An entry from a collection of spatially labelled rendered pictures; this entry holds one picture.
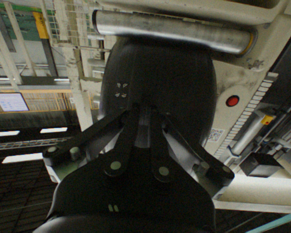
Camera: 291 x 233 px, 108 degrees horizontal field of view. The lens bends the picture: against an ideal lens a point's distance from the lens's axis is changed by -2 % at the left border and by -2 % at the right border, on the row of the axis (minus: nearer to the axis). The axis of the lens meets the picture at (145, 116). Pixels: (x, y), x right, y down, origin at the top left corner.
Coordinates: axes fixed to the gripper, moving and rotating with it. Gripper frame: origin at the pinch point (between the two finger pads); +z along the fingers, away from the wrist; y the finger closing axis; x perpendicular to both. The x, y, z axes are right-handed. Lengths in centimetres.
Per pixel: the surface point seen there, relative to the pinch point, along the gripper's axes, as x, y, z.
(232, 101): -1.3, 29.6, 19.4
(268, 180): -59, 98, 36
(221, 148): -25, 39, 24
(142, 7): 17.6, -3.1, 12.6
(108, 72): 3.9, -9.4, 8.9
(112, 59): 6.6, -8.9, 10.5
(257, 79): 6.9, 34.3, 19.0
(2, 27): 101, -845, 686
